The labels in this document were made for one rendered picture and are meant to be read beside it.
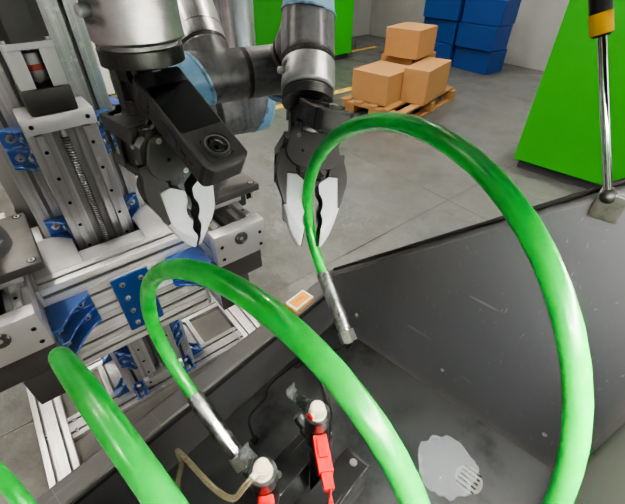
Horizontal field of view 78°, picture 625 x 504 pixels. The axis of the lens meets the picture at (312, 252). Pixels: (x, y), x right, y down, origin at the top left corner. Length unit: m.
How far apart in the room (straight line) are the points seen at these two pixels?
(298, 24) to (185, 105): 0.26
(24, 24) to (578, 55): 3.21
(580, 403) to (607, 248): 0.32
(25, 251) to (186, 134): 0.66
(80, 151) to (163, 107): 0.68
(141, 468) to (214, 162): 0.22
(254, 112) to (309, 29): 0.42
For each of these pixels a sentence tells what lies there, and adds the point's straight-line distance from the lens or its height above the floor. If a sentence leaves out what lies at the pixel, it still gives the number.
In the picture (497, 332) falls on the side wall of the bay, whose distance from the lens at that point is 0.67.
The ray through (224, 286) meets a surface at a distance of 0.21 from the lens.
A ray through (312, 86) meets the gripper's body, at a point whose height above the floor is 1.37.
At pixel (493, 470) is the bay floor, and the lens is 0.80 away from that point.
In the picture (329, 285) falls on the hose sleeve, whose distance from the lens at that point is 0.50.
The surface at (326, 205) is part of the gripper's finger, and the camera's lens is 0.50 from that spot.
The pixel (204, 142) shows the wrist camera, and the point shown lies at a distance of 0.34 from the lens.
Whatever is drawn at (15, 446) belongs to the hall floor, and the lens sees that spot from 2.02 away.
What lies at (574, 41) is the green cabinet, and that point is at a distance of 3.49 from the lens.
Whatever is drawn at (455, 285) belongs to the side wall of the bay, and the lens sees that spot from 0.64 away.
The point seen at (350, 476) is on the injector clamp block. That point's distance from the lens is 0.58.
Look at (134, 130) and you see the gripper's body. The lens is 0.40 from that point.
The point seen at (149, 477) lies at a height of 1.35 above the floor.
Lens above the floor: 1.52
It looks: 39 degrees down
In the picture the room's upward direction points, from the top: straight up
